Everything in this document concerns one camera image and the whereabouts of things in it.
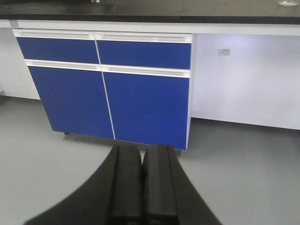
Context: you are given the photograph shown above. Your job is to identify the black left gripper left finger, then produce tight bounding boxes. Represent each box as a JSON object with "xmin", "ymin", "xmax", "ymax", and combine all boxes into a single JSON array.
[{"xmin": 26, "ymin": 145, "xmax": 143, "ymax": 225}]

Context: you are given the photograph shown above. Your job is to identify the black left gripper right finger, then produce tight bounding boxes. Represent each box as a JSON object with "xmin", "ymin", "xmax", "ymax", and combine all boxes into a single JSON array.
[{"xmin": 142, "ymin": 145, "xmax": 220, "ymax": 225}]

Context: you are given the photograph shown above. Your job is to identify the blue lower right cabinet door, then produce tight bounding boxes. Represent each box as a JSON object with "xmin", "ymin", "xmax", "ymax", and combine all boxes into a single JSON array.
[{"xmin": 103, "ymin": 72, "xmax": 189, "ymax": 150}]

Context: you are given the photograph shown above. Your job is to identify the blue cabinet door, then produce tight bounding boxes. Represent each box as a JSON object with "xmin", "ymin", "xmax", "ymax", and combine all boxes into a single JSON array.
[
  {"xmin": 103, "ymin": 72, "xmax": 189, "ymax": 150},
  {"xmin": 28, "ymin": 65, "xmax": 114, "ymax": 139}
]

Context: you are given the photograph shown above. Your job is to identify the blue lower left cabinet door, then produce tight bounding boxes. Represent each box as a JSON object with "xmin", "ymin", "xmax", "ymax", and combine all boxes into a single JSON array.
[{"xmin": 28, "ymin": 65, "xmax": 114, "ymax": 139}]

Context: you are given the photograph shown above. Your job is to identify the white cabinet side panel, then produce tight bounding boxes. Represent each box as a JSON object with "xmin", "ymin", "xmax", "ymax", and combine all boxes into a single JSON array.
[{"xmin": 186, "ymin": 34, "xmax": 198, "ymax": 150}]

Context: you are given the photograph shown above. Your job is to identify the blue upper right drawer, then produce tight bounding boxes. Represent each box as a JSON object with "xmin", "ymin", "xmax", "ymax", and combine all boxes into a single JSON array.
[{"xmin": 95, "ymin": 32, "xmax": 192, "ymax": 69}]

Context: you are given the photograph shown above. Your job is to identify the blue drawer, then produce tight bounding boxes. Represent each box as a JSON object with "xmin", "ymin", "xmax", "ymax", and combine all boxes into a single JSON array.
[
  {"xmin": 13, "ymin": 29, "xmax": 99, "ymax": 64},
  {"xmin": 95, "ymin": 32, "xmax": 192, "ymax": 69}
]

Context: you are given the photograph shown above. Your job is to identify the blue upper left drawer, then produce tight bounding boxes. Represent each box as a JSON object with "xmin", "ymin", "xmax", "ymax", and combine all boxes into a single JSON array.
[{"xmin": 13, "ymin": 29, "xmax": 99, "ymax": 64}]

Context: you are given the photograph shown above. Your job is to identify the small white wall label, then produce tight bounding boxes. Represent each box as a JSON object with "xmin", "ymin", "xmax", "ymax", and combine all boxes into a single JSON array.
[{"xmin": 218, "ymin": 48, "xmax": 230, "ymax": 56}]

